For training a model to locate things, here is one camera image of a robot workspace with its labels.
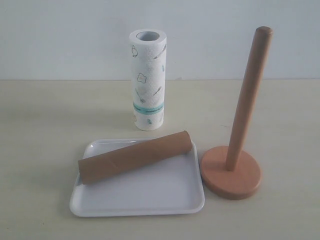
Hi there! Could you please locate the brown cardboard tube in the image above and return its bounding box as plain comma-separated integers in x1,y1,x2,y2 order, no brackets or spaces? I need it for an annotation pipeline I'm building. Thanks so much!
78,131,193,185

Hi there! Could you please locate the white printed paper towel roll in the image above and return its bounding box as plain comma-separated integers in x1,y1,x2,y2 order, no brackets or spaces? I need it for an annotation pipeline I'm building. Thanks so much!
129,28,167,131

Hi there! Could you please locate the wooden paper towel holder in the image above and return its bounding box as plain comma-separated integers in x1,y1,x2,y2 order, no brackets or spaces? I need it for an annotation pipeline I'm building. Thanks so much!
200,26,273,200

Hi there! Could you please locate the white rectangular plastic tray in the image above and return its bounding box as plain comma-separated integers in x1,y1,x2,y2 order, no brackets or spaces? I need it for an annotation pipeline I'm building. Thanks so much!
69,144,205,217

